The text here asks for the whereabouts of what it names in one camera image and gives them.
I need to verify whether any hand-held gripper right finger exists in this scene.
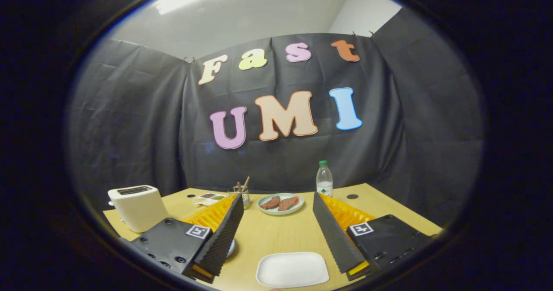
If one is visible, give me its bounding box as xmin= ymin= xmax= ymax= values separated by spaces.
xmin=312 ymin=192 xmax=434 ymax=281

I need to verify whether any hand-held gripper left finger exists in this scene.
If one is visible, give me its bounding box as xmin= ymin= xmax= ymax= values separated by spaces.
xmin=130 ymin=193 xmax=245 ymax=284

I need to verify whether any small white condiment tray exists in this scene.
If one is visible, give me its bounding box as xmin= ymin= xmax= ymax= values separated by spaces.
xmin=193 ymin=192 xmax=227 ymax=207

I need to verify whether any metal mesh utensil holder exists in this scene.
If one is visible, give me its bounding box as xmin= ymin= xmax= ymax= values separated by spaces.
xmin=228 ymin=186 xmax=251 ymax=209

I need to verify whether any clear water bottle green cap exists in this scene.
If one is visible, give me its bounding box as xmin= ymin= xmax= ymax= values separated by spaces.
xmin=316 ymin=160 xmax=334 ymax=197

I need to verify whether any white rectangular plate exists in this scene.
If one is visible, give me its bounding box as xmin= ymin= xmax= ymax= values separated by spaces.
xmin=256 ymin=252 xmax=330 ymax=288

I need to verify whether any pale green round plate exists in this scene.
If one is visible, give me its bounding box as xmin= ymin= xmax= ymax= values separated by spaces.
xmin=257 ymin=193 xmax=305 ymax=216

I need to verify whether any white toaster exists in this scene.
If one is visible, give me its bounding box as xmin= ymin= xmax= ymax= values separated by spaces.
xmin=108 ymin=185 xmax=170 ymax=233

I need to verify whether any black backdrop cloth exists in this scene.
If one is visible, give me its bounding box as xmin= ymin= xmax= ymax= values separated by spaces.
xmin=65 ymin=6 xmax=484 ymax=231

